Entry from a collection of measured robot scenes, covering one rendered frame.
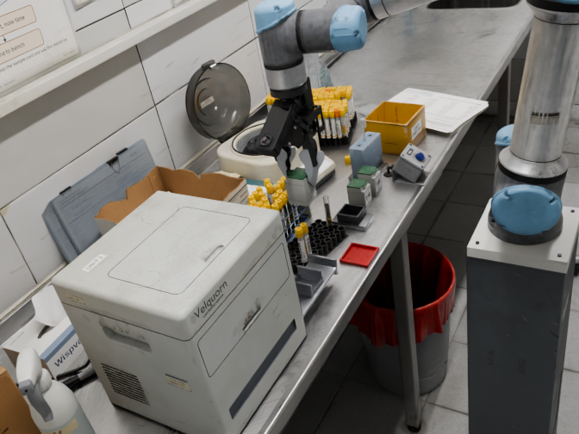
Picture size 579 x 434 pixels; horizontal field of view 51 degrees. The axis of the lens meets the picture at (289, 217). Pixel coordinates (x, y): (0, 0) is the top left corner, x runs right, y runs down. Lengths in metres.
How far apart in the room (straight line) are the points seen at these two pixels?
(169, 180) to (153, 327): 0.76
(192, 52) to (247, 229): 0.92
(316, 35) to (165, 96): 0.74
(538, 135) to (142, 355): 0.73
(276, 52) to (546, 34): 0.44
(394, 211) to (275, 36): 0.59
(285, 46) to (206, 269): 0.42
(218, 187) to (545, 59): 0.82
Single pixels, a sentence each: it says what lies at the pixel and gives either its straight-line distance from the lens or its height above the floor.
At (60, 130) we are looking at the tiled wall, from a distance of 1.48.
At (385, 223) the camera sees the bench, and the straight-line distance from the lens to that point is 1.46.
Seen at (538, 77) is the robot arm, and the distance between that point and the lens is 1.05.
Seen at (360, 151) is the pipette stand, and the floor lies 0.97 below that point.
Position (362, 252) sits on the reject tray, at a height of 0.88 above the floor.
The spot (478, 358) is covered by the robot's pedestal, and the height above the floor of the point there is 0.56.
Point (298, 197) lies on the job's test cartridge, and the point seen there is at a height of 1.07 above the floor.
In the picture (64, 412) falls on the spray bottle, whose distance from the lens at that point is 1.05.
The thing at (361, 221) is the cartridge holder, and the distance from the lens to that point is 1.45.
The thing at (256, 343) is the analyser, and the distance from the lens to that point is 1.03.
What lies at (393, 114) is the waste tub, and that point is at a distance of 1.84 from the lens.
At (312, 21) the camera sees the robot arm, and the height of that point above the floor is 1.42.
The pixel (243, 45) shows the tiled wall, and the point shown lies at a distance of 2.01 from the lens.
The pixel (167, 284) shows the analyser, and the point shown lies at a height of 1.17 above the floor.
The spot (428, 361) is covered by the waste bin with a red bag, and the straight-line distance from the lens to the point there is 2.08.
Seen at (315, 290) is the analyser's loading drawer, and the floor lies 0.92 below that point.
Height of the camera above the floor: 1.71
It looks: 33 degrees down
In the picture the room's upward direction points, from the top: 12 degrees counter-clockwise
